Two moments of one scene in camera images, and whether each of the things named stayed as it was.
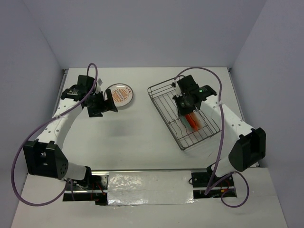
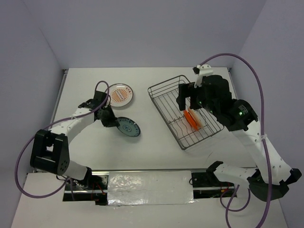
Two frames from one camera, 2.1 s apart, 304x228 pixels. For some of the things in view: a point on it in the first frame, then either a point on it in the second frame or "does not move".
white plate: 122,94 does not move
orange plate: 192,122 does not move
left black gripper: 97,112 → 112,120
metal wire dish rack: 161,95 does not move
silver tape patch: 152,187 does not move
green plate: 185,122 → 128,127
